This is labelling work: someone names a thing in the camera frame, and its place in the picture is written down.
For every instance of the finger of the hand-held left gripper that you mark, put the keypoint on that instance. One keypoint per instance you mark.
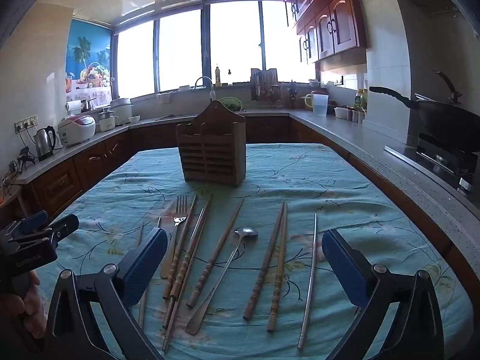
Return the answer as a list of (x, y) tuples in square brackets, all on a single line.
[(63, 227), (33, 220)]

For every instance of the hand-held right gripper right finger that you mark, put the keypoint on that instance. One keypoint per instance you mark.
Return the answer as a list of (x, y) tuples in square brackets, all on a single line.
[(345, 266)]

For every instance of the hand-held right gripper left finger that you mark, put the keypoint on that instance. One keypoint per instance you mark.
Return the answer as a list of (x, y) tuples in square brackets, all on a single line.
[(146, 266)]

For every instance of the metal fork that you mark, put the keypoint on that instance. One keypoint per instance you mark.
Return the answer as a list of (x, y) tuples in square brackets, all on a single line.
[(181, 206)]

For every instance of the wooden utensil holder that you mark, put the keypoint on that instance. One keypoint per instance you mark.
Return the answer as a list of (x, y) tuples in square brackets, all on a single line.
[(212, 146)]

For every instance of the person's left hand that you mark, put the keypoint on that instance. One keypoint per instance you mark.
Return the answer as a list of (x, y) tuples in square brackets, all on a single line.
[(30, 315)]

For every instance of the kitchen counter with wooden cabinets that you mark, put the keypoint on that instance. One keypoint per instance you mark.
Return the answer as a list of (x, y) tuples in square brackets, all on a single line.
[(56, 187)]

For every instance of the steel electric kettle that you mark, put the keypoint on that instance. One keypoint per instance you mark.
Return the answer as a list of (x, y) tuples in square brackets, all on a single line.
[(45, 144)]

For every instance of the white and red rice cooker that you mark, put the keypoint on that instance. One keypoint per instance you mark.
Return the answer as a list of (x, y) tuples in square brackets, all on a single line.
[(77, 129)]

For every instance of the long metal spoon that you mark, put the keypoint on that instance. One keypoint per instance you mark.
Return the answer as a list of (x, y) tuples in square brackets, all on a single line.
[(245, 232)]

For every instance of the teal floral tablecloth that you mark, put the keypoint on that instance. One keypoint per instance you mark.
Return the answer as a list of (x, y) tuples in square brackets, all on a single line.
[(281, 172)]

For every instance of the small white steamer pot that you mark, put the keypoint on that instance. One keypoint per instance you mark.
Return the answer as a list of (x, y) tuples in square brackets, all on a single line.
[(107, 122)]

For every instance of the paper towel roll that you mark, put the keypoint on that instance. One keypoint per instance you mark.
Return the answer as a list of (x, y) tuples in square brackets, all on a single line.
[(74, 108)]

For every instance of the gas stove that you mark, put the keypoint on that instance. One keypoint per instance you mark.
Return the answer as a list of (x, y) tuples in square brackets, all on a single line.
[(442, 157)]

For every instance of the white rectangular container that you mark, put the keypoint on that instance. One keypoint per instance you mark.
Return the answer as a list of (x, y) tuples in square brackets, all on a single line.
[(340, 112)]

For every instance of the cooking oil bottle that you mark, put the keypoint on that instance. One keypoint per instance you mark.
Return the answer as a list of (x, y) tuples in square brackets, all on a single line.
[(360, 99)]

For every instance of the beach and fruit poster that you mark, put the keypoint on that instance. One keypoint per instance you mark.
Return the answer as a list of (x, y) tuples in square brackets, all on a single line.
[(88, 56)]

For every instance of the black wok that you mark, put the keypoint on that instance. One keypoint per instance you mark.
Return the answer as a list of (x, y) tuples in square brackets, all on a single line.
[(450, 120)]

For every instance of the blue kitchen tool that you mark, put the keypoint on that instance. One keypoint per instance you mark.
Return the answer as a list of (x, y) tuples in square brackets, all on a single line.
[(293, 93)]

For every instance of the green colander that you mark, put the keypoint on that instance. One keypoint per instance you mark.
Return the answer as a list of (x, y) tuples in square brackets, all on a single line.
[(230, 103)]

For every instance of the white bowl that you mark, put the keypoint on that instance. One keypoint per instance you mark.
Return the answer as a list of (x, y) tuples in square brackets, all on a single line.
[(314, 82)]

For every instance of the curved sink faucet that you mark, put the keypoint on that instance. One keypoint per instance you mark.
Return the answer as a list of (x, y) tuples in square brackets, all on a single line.
[(204, 79)]

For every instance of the knife and utensil rack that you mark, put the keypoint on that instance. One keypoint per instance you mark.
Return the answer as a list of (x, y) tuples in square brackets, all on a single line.
[(264, 86)]

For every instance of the yellow bottle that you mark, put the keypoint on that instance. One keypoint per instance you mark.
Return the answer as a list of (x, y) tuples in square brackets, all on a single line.
[(217, 77)]

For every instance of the large kitchen window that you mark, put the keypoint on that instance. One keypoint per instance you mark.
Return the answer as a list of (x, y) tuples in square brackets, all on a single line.
[(180, 52)]

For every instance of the wall power outlet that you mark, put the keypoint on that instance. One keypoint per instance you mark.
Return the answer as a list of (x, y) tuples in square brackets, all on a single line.
[(26, 123)]

